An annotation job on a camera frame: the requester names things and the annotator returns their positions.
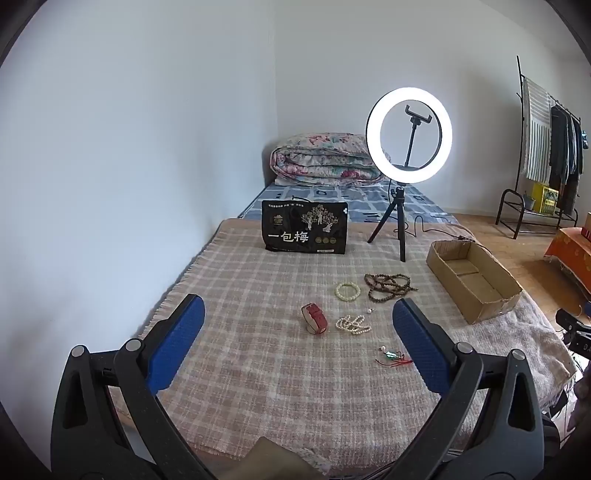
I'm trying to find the blue patterned bed sheet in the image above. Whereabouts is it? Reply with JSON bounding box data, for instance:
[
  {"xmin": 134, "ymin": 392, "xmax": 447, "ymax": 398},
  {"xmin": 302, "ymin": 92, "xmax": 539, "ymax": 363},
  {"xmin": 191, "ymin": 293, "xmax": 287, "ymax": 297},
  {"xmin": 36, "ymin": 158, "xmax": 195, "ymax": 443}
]
[{"xmin": 238, "ymin": 184, "xmax": 460, "ymax": 225}]

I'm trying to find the black metal clothes rack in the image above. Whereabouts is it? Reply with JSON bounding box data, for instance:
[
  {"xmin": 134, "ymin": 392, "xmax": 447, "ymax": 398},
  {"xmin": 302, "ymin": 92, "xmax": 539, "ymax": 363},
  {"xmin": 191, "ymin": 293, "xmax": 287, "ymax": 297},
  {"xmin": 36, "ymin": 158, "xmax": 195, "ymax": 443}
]
[{"xmin": 496, "ymin": 55, "xmax": 580, "ymax": 240}]

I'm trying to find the black ring light cable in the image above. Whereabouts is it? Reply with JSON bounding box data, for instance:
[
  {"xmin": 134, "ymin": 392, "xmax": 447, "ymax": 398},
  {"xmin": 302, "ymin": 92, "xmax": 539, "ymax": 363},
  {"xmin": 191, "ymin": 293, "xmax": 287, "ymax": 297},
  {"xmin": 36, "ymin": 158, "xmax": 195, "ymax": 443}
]
[{"xmin": 394, "ymin": 216, "xmax": 476, "ymax": 241}]

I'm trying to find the brown wooden bead necklace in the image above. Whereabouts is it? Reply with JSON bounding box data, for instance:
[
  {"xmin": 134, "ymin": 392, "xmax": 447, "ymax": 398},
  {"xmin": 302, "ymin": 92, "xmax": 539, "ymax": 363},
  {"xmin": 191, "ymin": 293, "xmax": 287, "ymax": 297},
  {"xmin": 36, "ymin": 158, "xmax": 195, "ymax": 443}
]
[{"xmin": 364, "ymin": 272, "xmax": 419, "ymax": 304}]

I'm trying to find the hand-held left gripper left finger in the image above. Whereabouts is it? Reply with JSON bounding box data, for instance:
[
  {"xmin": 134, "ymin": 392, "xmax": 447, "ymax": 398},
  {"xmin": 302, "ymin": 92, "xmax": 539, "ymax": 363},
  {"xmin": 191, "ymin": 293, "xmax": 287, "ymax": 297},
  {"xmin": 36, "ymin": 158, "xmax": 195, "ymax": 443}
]
[{"xmin": 50, "ymin": 294, "xmax": 218, "ymax": 480}]

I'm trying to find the cardboard box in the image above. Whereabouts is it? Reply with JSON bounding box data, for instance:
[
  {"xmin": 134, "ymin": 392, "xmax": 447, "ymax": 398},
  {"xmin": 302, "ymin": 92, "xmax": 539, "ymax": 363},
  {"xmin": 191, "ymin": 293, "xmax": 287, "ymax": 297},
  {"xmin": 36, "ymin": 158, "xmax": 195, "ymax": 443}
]
[{"xmin": 426, "ymin": 240, "xmax": 523, "ymax": 325}]

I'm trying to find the green pendant with red cord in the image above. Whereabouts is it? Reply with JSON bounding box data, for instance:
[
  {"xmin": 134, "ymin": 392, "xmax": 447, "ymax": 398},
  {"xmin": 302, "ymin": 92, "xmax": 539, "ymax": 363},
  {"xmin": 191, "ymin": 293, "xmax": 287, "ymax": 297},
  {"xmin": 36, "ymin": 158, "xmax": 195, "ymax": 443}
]
[{"xmin": 375, "ymin": 345, "xmax": 413, "ymax": 367}]

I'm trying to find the striped hanging towel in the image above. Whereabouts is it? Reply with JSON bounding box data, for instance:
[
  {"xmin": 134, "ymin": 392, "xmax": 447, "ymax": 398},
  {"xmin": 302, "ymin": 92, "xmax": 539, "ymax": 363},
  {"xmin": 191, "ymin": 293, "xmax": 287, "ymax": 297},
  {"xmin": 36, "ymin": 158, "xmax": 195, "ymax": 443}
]
[{"xmin": 523, "ymin": 76, "xmax": 552, "ymax": 183}]

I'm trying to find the blue denim hanging garment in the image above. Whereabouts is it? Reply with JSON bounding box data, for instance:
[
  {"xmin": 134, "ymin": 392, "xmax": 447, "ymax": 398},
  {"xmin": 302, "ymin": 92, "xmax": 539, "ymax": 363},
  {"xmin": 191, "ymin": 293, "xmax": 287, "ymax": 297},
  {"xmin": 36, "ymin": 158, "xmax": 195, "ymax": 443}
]
[{"xmin": 567, "ymin": 113, "xmax": 583, "ymax": 176}]

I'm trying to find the black snack bag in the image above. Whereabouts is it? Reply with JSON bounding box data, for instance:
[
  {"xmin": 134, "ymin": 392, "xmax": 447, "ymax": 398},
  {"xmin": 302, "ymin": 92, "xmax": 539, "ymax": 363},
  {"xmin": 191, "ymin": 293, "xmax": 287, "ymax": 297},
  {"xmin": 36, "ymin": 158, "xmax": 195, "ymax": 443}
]
[{"xmin": 261, "ymin": 199, "xmax": 349, "ymax": 256}]

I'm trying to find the ring light on black tripod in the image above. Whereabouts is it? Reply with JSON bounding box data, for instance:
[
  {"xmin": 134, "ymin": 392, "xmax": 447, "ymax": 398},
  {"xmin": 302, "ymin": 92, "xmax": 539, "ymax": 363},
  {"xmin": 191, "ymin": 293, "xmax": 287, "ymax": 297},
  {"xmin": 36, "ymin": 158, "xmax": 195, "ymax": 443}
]
[{"xmin": 366, "ymin": 87, "xmax": 452, "ymax": 263}]

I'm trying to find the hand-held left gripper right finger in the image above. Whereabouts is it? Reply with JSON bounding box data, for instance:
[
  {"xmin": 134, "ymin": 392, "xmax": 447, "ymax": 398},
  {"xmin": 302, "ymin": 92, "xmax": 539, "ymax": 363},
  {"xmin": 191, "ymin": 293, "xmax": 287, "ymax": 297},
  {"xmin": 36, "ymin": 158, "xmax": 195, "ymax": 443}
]
[{"xmin": 392, "ymin": 298, "xmax": 546, "ymax": 480}]

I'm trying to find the plaid woven blanket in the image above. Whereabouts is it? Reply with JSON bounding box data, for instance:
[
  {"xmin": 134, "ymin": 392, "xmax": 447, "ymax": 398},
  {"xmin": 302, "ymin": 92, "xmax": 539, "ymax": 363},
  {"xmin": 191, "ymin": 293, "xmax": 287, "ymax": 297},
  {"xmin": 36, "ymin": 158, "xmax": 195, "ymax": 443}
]
[{"xmin": 106, "ymin": 217, "xmax": 578, "ymax": 467}]

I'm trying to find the folded floral quilt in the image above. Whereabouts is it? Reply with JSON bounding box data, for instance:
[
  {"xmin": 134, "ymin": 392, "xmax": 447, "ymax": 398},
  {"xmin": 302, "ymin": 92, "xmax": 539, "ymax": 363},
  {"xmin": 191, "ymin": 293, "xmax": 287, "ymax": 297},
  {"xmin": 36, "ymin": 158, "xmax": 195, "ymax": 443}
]
[{"xmin": 270, "ymin": 134, "xmax": 386, "ymax": 186}]

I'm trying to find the red strap bracelet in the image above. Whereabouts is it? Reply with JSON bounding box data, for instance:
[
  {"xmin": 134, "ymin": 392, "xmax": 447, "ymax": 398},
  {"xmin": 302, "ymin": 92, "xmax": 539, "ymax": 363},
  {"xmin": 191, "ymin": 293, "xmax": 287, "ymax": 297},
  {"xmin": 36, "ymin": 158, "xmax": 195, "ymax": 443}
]
[{"xmin": 301, "ymin": 303, "xmax": 328, "ymax": 336}]

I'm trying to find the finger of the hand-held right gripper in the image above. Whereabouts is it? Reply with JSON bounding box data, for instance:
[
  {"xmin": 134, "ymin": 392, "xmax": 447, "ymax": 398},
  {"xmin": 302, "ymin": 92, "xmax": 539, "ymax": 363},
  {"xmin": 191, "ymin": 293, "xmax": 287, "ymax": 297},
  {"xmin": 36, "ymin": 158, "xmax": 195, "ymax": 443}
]
[{"xmin": 555, "ymin": 308, "xmax": 591, "ymax": 360}]

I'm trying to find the orange cloth covered table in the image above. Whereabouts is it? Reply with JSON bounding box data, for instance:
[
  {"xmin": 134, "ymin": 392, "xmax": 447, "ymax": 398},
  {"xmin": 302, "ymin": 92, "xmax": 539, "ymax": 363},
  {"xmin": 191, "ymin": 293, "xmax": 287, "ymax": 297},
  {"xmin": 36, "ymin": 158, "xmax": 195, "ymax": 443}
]
[{"xmin": 544, "ymin": 227, "xmax": 591, "ymax": 289}]

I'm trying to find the dark hanging coat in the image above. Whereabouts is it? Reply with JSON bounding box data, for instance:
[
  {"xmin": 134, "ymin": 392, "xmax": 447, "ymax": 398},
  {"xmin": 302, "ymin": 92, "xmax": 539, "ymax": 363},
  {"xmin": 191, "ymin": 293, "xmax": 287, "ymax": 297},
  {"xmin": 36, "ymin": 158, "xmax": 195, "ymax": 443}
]
[{"xmin": 549, "ymin": 105, "xmax": 571, "ymax": 185}]

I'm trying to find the yellow box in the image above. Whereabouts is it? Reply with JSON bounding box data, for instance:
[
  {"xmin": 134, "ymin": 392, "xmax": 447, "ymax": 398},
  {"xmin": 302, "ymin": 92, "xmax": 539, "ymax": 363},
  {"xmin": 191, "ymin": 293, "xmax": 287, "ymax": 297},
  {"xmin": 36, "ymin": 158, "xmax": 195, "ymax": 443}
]
[{"xmin": 532, "ymin": 183, "xmax": 561, "ymax": 215}]

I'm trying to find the beige fleece blanket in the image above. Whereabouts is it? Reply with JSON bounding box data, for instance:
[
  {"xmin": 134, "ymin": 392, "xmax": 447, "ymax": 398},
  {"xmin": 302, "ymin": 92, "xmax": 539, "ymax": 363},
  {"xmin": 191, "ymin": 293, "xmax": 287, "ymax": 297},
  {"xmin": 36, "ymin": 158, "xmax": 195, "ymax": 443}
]
[{"xmin": 222, "ymin": 216, "xmax": 578, "ymax": 416}]

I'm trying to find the white pearl bracelet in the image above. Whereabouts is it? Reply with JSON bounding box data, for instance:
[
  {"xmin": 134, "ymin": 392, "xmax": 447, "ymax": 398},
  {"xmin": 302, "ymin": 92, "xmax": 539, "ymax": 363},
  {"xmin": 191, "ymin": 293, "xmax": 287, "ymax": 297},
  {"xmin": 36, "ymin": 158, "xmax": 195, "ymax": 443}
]
[{"xmin": 335, "ymin": 314, "xmax": 372, "ymax": 336}]

